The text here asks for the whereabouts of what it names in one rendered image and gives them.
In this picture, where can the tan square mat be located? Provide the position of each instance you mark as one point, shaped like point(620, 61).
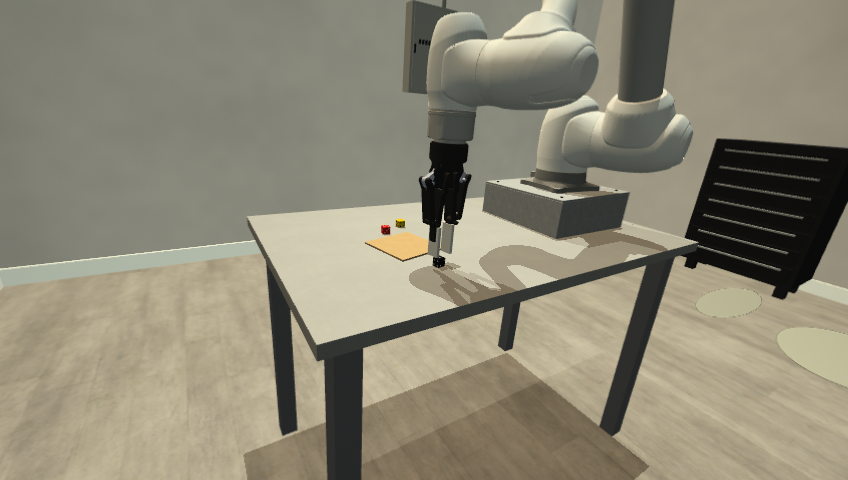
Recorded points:
point(403, 246)

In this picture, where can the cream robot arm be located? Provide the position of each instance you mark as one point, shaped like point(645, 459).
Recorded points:
point(537, 65)

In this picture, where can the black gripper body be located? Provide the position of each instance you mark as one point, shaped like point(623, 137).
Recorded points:
point(447, 158)

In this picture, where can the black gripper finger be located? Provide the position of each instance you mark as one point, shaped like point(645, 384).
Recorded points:
point(432, 209)
point(454, 202)

